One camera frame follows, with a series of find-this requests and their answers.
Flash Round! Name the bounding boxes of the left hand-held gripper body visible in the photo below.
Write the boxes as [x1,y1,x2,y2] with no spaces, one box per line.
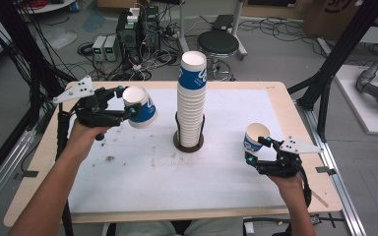
[52,75,126,141]

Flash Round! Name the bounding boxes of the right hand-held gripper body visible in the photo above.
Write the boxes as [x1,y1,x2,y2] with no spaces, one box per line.
[255,136,325,180]

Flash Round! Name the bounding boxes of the blue banded paper cup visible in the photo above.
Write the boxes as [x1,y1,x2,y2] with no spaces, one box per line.
[122,86,159,130]
[242,122,272,153]

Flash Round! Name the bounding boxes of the black wire cup holder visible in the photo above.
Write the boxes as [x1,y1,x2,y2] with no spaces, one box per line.
[172,111,207,154]

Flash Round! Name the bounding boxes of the stack of white paper cups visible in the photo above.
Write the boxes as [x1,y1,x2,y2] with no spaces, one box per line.
[176,50,209,148]

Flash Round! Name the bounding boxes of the person's right hand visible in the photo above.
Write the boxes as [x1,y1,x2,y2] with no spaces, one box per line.
[267,171,305,199]

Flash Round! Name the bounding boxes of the person's left hand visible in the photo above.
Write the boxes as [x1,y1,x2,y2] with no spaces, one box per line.
[66,117,111,155]

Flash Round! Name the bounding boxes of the black tape strip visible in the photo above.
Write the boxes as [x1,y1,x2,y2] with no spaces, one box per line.
[314,165,337,177]
[21,169,40,179]

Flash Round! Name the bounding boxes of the grey power supply unit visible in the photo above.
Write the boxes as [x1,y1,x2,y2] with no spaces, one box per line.
[92,34,108,63]
[103,34,121,63]

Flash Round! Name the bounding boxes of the thin wooden stick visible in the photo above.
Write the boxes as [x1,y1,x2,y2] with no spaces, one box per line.
[310,189,331,208]

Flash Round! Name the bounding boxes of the black computer tower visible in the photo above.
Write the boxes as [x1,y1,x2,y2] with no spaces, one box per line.
[115,7,143,62]

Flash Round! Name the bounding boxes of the black equipment box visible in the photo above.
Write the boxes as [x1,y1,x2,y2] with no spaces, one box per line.
[142,4,161,53]

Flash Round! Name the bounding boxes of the clear plastic bag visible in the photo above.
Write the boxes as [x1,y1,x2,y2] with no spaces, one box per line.
[41,25,79,51]

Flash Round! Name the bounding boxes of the person's light trousers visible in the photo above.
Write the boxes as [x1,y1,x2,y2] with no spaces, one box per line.
[116,216,244,236]

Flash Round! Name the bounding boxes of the white table cover sheet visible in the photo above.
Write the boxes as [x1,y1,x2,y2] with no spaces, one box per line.
[67,88,288,214]

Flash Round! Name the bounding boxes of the white floor board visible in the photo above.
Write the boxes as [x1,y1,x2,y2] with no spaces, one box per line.
[334,63,378,137]

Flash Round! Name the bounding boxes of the white desk leg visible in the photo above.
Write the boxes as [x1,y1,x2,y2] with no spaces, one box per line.
[230,0,248,62]
[176,0,189,54]

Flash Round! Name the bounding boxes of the round white table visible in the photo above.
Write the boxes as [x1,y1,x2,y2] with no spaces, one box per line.
[23,0,77,15]

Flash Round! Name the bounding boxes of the round black stool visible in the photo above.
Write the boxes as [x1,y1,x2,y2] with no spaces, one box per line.
[196,29,240,82]

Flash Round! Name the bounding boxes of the cardboard box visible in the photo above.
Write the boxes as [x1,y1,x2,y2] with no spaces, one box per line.
[302,0,369,41]

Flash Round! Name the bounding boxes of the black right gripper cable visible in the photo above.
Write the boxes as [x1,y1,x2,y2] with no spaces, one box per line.
[295,164,313,209]

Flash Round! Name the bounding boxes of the aluminium floor rail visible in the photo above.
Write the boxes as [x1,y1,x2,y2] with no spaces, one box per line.
[294,100,369,236]
[0,128,37,219]

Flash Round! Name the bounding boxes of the black frame with cables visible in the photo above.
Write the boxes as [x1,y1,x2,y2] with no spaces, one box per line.
[0,0,77,132]

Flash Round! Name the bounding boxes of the black metal frame beam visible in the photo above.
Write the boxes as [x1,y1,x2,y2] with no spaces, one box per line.
[287,0,378,143]

